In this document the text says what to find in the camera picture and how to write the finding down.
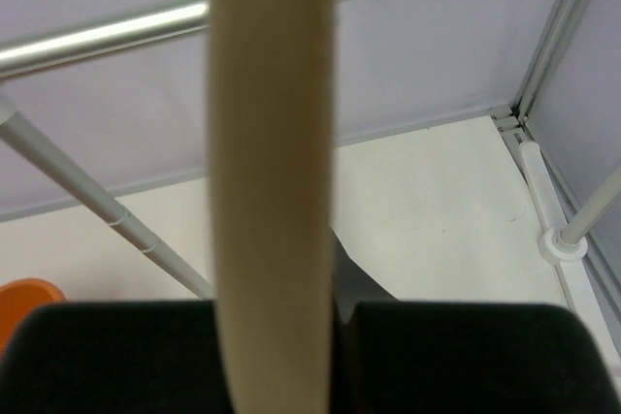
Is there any orange plastic basket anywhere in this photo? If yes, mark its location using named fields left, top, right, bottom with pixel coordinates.
left=1, top=278, right=66, bottom=350

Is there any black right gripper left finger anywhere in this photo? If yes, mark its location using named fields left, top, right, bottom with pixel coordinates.
left=1, top=301, right=232, bottom=413

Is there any silver white clothes rack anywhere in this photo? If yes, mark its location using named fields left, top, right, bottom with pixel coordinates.
left=0, top=0, right=621, bottom=302

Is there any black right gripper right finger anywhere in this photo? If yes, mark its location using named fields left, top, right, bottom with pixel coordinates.
left=332, top=229, right=621, bottom=414

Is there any wooden clothes hanger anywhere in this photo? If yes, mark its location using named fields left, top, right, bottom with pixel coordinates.
left=208, top=0, right=335, bottom=413

